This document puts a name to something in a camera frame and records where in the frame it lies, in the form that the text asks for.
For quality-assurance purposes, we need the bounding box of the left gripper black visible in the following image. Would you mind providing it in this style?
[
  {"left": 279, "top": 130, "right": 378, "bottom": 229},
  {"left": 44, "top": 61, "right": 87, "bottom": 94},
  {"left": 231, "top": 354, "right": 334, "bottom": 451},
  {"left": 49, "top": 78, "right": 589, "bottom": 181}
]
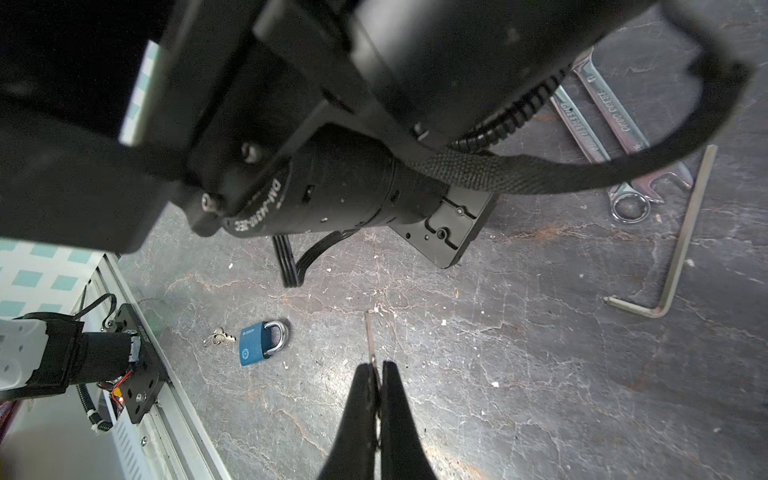
[{"left": 392, "top": 187, "right": 498, "bottom": 269}]

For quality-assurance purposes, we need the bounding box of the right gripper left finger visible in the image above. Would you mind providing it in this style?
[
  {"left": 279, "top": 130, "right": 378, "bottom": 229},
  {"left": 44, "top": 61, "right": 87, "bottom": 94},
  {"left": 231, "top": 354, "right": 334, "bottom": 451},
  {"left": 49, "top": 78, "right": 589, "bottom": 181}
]
[{"left": 318, "top": 363, "right": 379, "bottom": 479}]

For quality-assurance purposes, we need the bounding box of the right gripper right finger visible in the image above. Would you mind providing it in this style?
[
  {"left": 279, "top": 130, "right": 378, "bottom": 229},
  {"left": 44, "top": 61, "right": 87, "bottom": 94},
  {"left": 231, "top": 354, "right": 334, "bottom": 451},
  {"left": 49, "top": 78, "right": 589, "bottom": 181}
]
[{"left": 380, "top": 361, "right": 436, "bottom": 480}]

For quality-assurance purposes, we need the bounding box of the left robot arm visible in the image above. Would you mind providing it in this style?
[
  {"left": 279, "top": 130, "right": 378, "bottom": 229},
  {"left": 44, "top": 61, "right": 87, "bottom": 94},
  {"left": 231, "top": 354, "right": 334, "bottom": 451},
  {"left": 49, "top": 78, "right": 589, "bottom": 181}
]
[{"left": 1, "top": 1, "right": 753, "bottom": 286}]

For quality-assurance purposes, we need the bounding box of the silver key near large padlock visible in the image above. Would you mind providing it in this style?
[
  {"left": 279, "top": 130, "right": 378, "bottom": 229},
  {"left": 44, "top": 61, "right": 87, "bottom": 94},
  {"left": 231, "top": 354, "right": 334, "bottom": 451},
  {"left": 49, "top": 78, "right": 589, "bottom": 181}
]
[{"left": 203, "top": 328, "right": 237, "bottom": 347}]

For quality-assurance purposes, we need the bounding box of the hex allen key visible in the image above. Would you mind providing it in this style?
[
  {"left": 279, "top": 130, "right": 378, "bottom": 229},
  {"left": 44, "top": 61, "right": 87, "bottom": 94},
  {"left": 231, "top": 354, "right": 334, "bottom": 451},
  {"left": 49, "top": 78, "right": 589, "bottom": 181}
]
[{"left": 603, "top": 143, "right": 719, "bottom": 319}]

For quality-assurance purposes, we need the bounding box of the large blue padlock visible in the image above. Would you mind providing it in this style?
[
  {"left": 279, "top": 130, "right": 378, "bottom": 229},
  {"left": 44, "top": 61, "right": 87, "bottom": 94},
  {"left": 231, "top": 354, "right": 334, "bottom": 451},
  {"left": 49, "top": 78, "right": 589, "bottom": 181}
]
[{"left": 238, "top": 320, "right": 290, "bottom": 367}]

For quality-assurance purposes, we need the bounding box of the silver combination wrench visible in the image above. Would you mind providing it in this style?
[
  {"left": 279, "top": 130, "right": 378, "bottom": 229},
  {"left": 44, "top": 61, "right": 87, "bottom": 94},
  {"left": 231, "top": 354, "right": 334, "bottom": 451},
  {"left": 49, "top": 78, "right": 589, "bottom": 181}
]
[
  {"left": 550, "top": 86, "right": 651, "bottom": 224},
  {"left": 573, "top": 46, "right": 695, "bottom": 203}
]

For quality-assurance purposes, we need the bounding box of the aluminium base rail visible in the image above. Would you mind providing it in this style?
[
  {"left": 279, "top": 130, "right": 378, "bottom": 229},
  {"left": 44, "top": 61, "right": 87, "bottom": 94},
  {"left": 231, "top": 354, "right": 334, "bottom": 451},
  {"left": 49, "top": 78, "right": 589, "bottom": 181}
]
[{"left": 89, "top": 253, "right": 231, "bottom": 479}]

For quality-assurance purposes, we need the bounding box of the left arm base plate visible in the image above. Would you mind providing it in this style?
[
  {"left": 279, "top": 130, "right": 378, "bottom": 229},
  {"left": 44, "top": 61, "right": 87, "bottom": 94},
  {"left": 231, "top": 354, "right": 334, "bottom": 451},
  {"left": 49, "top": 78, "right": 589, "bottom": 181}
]
[{"left": 113, "top": 303, "right": 169, "bottom": 424}]

